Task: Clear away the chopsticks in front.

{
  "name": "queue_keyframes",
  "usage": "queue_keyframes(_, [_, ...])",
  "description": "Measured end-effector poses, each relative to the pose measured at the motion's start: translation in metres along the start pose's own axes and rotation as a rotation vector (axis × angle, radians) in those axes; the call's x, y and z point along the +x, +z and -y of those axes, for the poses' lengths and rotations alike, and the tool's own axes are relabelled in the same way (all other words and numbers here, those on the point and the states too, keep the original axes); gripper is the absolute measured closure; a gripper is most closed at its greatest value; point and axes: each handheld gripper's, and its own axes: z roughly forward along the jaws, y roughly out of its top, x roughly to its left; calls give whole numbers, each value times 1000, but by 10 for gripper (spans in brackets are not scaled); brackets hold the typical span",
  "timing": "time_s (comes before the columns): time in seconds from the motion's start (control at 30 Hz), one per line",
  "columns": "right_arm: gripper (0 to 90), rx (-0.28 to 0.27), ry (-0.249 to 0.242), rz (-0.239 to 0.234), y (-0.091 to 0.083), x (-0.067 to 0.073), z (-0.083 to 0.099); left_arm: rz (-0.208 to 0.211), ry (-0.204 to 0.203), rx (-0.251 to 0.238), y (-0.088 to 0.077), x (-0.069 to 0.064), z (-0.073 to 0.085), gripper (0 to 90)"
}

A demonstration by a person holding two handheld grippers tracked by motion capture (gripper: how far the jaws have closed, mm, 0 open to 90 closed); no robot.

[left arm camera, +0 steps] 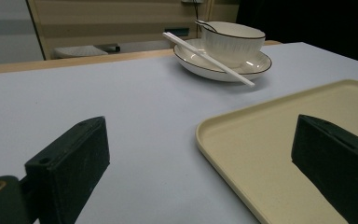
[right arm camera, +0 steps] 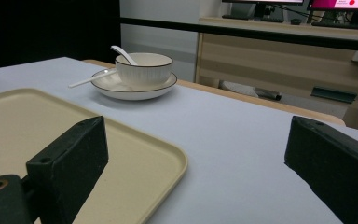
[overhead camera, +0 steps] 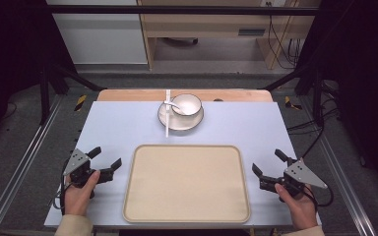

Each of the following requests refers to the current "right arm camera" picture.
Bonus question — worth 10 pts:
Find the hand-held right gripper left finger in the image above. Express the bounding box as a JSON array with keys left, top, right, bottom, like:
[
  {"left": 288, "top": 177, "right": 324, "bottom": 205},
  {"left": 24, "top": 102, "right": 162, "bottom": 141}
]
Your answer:
[{"left": 25, "top": 115, "right": 110, "bottom": 224}]

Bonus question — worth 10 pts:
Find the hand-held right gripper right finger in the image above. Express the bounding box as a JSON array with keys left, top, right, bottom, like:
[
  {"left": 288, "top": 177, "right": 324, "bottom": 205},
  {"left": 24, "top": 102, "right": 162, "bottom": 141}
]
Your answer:
[{"left": 283, "top": 115, "right": 358, "bottom": 224}]

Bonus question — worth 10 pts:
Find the beige plastic tray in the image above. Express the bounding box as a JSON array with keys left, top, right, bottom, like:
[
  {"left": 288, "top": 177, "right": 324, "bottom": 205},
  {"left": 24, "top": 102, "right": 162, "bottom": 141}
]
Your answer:
[{"left": 0, "top": 88, "right": 189, "bottom": 224}]

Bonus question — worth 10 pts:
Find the white ceramic spoon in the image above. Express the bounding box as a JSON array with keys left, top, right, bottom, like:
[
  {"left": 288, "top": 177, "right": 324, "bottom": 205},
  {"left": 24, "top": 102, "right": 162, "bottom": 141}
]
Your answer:
[
  {"left": 68, "top": 68, "right": 118, "bottom": 89},
  {"left": 110, "top": 45, "right": 139, "bottom": 66}
]

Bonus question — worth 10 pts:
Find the white plate with dark rim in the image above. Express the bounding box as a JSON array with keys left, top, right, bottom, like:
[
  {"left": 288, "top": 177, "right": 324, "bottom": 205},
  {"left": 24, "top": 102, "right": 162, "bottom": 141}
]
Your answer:
[{"left": 90, "top": 68, "right": 178, "bottom": 101}]

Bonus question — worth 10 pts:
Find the pale grey table cloth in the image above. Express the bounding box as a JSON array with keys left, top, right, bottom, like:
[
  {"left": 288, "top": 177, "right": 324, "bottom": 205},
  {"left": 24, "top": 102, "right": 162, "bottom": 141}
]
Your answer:
[{"left": 0, "top": 56, "right": 358, "bottom": 224}]

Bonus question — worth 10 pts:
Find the light wooden desk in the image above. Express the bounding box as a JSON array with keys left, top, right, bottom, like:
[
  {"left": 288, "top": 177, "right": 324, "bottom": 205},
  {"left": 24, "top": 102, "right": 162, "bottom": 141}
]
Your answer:
[{"left": 194, "top": 17, "right": 358, "bottom": 147}]

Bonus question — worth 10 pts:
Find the white ribbed bowl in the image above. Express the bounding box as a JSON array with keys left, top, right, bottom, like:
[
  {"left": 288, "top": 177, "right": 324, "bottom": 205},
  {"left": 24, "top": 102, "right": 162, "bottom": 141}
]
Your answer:
[{"left": 115, "top": 52, "right": 174, "bottom": 88}]

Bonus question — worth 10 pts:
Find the black keyboard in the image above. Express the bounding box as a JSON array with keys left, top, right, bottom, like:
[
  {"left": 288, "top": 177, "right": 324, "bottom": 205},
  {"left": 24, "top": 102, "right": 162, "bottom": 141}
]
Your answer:
[{"left": 310, "top": 21, "right": 358, "bottom": 32}]

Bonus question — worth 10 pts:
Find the monitor with pink screen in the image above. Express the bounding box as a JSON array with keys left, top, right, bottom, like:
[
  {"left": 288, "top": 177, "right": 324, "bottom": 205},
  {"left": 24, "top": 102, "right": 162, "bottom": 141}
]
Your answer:
[{"left": 307, "top": 0, "right": 358, "bottom": 25}]

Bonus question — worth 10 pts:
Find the black computer monitor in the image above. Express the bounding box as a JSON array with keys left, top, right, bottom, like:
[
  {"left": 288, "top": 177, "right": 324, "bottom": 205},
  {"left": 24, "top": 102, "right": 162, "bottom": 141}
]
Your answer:
[{"left": 221, "top": 0, "right": 306, "bottom": 20}]

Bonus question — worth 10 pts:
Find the dark green drawer handle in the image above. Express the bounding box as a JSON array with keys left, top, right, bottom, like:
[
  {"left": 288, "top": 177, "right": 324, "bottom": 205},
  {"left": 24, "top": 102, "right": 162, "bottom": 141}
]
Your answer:
[{"left": 310, "top": 86, "right": 358, "bottom": 105}]

